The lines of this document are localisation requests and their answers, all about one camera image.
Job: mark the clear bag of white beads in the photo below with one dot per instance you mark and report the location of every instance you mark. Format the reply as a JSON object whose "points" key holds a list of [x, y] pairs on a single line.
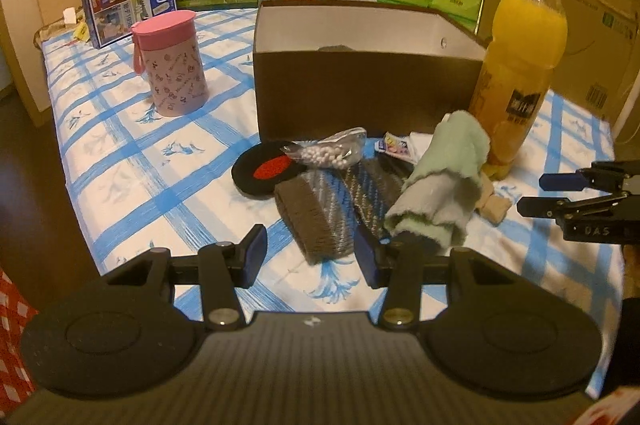
{"points": [[325, 152]]}

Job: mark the pink patterned canister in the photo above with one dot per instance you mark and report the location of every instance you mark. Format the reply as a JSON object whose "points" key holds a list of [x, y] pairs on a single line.
{"points": [[172, 65]]}

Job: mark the small white item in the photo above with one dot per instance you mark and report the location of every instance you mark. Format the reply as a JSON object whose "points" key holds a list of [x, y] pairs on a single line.
{"points": [[70, 16]]}

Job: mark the brown shoe box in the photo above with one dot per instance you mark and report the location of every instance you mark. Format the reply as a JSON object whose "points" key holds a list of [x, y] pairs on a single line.
{"points": [[360, 90]]}

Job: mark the small beige plush figure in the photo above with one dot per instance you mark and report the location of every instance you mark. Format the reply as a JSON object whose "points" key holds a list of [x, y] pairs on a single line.
{"points": [[496, 206]]}

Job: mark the small colourful packet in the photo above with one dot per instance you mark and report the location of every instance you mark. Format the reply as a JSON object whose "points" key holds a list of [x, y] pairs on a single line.
{"points": [[397, 147]]}

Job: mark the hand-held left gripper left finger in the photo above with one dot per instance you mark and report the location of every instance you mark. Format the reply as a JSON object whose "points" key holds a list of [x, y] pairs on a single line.
{"points": [[255, 251]]}

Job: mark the blue checked tablecloth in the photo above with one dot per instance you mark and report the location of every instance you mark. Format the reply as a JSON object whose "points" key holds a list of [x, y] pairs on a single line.
{"points": [[125, 165]]}

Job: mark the black round pad red centre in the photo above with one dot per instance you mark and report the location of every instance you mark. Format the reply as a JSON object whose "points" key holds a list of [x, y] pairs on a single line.
{"points": [[255, 170]]}

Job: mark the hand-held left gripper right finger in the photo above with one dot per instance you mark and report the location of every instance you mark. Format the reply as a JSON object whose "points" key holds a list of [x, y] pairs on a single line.
{"points": [[367, 257]]}

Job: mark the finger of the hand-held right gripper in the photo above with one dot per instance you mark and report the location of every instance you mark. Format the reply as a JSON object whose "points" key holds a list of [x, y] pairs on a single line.
{"points": [[557, 181], [540, 206]]}

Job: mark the large flattened cardboard box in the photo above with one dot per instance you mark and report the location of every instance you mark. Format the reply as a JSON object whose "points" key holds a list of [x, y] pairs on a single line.
{"points": [[595, 30]]}

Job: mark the red white checked cloth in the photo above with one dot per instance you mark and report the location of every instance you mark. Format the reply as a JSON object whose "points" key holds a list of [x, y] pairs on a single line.
{"points": [[15, 345]]}

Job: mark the small yellow packet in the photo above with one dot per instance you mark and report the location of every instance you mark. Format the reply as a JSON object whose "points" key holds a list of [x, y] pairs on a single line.
{"points": [[81, 32]]}

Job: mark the light green cloth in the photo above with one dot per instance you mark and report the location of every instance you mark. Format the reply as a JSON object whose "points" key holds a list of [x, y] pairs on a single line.
{"points": [[445, 175]]}

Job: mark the orange juice bottle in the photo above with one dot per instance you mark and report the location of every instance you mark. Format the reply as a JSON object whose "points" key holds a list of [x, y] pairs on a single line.
{"points": [[525, 55]]}

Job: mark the woven basket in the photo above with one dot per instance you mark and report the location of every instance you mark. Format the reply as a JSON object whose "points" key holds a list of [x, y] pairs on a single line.
{"points": [[45, 36]]}

